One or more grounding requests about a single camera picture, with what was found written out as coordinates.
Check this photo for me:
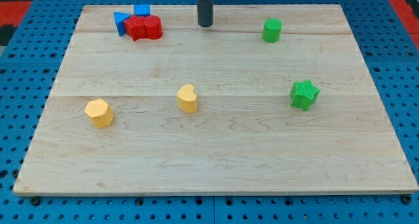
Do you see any green star block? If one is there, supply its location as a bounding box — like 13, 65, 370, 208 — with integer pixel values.
290, 80, 321, 111

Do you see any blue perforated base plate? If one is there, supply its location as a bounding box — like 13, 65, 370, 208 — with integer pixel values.
1, 0, 418, 223

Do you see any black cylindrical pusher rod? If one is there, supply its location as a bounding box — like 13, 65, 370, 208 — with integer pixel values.
197, 0, 213, 28

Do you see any yellow heart block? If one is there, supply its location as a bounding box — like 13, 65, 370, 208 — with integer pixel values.
177, 84, 198, 113

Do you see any blue triangle block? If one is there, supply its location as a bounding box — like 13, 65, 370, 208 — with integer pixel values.
114, 11, 131, 36

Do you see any red star block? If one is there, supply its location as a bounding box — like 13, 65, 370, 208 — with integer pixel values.
124, 15, 147, 41

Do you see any green cylinder block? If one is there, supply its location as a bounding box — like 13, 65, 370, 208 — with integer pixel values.
262, 18, 282, 43

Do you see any wooden board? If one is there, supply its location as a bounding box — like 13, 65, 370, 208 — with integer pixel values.
14, 5, 418, 196

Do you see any blue cube block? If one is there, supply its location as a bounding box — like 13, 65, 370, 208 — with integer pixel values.
134, 4, 151, 16

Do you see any yellow hexagon block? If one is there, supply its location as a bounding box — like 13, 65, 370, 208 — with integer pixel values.
84, 99, 115, 128

